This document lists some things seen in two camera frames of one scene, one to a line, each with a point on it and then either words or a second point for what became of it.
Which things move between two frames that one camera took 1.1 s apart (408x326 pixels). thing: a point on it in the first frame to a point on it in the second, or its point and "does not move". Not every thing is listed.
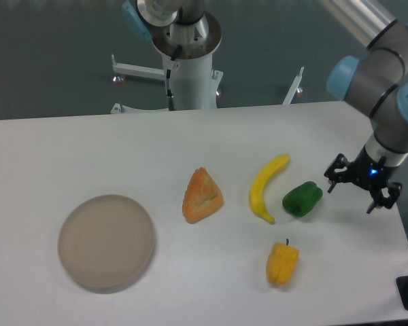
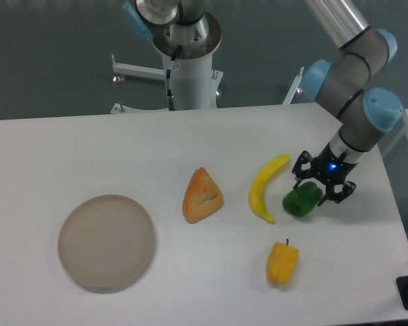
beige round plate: (105, 241) does not move
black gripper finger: (394, 189) to (331, 194)
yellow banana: (256, 190) does not move
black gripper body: (368, 173) to (331, 168)
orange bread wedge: (202, 197) does not move
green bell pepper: (302, 199) does not move
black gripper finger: (339, 161) to (298, 172)
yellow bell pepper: (281, 263) does not move
